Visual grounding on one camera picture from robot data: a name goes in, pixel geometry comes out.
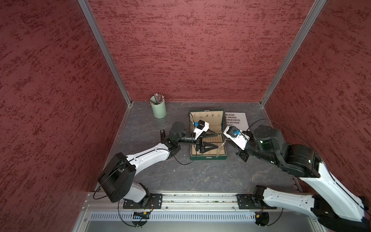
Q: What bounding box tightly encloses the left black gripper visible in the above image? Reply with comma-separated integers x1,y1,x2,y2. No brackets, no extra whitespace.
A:
177,127,218,153

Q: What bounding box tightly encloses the silver jewelry chain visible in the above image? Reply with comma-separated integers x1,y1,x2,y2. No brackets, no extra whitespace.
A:
215,140,228,158

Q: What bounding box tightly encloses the green jewelry box beige lining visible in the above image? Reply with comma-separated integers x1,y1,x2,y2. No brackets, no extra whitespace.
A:
188,109,227,160

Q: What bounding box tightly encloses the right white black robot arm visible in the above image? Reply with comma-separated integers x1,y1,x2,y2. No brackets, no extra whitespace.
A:
224,125,371,232

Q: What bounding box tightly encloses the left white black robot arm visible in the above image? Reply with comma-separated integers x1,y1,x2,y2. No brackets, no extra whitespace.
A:
98,120,218,208

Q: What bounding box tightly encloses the white printed paper sheet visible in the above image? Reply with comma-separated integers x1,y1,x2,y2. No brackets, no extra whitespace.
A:
225,112,249,131

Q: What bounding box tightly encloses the mint green pencil cup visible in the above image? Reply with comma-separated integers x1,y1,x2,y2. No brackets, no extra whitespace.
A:
150,96,167,119

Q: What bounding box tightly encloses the coloured pencils bundle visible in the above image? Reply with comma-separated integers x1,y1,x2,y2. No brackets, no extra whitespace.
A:
152,93,164,104

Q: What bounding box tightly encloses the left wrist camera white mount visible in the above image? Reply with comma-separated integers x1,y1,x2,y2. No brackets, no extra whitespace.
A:
193,120,210,140

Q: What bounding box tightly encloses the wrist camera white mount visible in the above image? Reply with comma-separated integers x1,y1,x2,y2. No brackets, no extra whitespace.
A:
193,120,210,140
223,126,250,150

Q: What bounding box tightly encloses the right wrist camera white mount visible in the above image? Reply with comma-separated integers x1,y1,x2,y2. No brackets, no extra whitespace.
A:
223,126,250,150

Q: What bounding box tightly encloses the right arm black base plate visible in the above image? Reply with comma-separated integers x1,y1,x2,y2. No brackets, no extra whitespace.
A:
236,194,277,210

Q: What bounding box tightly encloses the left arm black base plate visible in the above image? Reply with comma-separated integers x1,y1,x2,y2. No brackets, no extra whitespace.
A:
122,193,163,210

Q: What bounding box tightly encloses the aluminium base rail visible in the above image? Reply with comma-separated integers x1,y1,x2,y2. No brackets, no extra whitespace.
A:
82,191,318,212

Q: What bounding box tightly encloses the right aluminium corner post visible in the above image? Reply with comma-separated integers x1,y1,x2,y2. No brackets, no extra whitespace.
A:
260,0,327,108

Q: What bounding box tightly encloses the aluminium corner post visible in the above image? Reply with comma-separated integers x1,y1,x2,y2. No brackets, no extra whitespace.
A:
78,0,132,107
260,0,327,108

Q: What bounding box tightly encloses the left aluminium corner post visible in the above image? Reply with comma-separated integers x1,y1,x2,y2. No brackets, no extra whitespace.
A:
78,0,132,107

